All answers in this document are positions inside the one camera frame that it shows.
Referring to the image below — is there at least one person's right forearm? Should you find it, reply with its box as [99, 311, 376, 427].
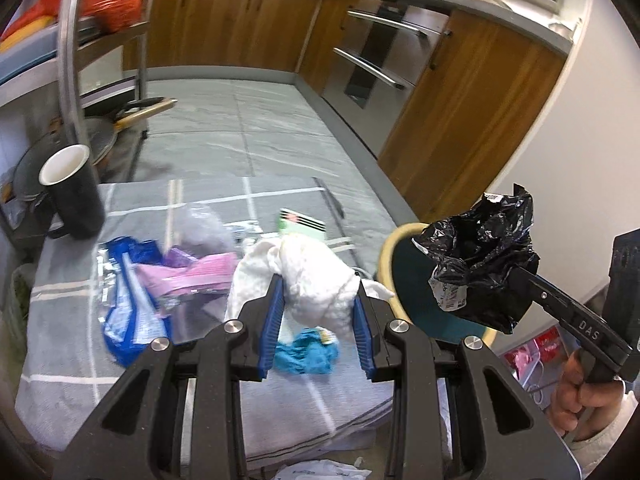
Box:
[569, 392, 640, 480]

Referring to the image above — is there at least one clear bubble wrap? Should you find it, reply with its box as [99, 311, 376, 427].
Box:
[172, 203, 236, 261]

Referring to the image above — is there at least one stainless steel oven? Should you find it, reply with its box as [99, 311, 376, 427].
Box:
[322, 0, 452, 126]

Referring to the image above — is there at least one black mug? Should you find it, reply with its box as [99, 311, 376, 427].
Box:
[39, 144, 107, 241]

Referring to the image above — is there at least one teal wrapper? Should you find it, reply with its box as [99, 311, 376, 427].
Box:
[274, 327, 341, 376]

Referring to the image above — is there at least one person's right hand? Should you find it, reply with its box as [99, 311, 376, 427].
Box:
[550, 349, 627, 437]

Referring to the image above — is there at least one red plastic bag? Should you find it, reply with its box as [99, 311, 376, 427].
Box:
[0, 0, 143, 43]

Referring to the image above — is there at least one wooden kitchen cabinet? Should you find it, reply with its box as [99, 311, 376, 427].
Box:
[298, 0, 363, 95]
[122, 0, 326, 73]
[377, 9, 568, 223]

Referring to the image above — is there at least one grey checked blanket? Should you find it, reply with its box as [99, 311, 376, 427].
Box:
[15, 176, 401, 463]

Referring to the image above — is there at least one black plastic bag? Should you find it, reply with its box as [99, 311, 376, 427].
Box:
[411, 184, 542, 335]

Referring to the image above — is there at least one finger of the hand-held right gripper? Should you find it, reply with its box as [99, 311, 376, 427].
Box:
[510, 265, 633, 363]

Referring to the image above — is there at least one white paper towel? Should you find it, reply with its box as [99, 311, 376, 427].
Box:
[225, 234, 396, 346]

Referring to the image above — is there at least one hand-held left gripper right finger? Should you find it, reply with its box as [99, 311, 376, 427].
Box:
[351, 292, 585, 480]

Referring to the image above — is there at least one white plastic bag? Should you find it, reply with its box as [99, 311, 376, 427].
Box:
[275, 459, 372, 480]

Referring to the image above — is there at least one teal bin with beige rim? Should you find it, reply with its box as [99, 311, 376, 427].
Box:
[378, 221, 496, 348]

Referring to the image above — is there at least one small white sachet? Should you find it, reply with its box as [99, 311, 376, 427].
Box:
[231, 221, 263, 251]

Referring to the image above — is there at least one dark pot lid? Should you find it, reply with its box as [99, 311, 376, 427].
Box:
[12, 132, 66, 203]

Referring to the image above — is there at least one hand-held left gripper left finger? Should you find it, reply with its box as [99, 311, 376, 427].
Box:
[52, 274, 287, 480]

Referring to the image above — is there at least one purple wrapper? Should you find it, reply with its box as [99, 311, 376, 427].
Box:
[162, 246, 198, 267]

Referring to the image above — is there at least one blue and white wrapper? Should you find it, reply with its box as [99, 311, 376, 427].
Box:
[97, 237, 173, 367]

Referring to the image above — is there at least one steel kitchen rack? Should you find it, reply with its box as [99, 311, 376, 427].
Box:
[0, 0, 166, 241]

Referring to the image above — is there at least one red plastic packet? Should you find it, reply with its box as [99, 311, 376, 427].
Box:
[502, 327, 568, 386]

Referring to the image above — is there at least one white foil-sealed tray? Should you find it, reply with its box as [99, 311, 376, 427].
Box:
[171, 301, 231, 347]

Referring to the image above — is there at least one frying pan with wooden handle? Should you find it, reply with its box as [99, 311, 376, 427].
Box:
[84, 97, 179, 168]

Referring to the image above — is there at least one green and white packet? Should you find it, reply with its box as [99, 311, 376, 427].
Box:
[276, 208, 328, 241]

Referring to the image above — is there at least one pink wrapper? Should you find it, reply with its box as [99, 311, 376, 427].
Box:
[136, 252, 240, 311]

